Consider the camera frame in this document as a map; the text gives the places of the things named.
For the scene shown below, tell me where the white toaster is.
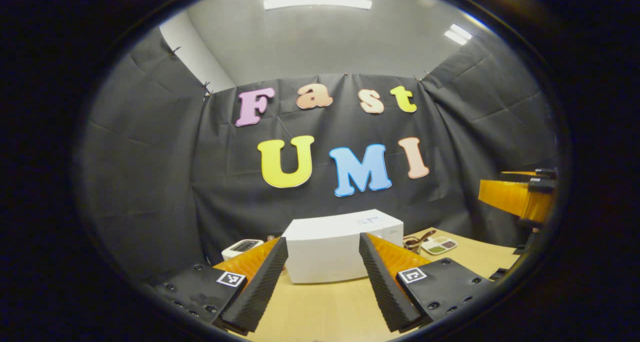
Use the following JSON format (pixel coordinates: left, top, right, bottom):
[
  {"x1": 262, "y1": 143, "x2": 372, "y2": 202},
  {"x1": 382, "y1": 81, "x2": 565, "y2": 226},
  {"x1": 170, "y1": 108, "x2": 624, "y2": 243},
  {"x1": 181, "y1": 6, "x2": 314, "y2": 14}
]
[{"x1": 221, "y1": 239, "x2": 265, "y2": 261}]

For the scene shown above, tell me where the white microwave oven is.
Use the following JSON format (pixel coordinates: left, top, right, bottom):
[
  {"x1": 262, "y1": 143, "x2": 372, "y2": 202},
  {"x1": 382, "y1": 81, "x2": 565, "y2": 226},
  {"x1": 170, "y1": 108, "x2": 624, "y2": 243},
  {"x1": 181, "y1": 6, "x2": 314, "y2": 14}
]
[{"x1": 281, "y1": 209, "x2": 405, "y2": 284}]

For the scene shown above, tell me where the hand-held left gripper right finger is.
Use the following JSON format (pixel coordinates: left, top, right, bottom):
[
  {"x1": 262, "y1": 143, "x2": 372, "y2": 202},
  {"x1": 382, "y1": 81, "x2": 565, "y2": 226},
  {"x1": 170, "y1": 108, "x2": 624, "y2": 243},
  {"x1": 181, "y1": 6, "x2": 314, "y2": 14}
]
[{"x1": 358, "y1": 232, "x2": 497, "y2": 332}]

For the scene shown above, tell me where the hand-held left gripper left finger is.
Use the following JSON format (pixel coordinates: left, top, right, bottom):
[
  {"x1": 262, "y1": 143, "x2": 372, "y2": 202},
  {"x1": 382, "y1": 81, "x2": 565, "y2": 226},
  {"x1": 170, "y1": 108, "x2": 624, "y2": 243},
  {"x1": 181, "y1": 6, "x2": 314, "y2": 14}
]
[{"x1": 150, "y1": 237, "x2": 290, "y2": 335}]

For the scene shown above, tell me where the small ceiling light panel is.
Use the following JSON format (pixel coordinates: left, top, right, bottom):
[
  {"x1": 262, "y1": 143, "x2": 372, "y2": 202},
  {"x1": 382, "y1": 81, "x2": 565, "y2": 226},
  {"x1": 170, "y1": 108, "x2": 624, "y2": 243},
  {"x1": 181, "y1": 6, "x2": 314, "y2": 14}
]
[{"x1": 444, "y1": 24, "x2": 473, "y2": 46}]

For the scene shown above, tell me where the white divided dish with beans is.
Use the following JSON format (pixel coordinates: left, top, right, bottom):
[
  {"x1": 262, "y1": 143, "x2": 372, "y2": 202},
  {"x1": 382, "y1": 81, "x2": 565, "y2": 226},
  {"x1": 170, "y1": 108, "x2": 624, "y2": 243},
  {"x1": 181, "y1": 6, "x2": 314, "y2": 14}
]
[{"x1": 421, "y1": 236, "x2": 458, "y2": 255}]

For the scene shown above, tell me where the black backdrop cloth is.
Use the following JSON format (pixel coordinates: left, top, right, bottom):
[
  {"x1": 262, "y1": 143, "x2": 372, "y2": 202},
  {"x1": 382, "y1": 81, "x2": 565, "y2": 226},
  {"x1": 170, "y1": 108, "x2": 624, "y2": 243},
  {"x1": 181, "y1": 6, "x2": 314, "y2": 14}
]
[{"x1": 75, "y1": 27, "x2": 558, "y2": 282}]

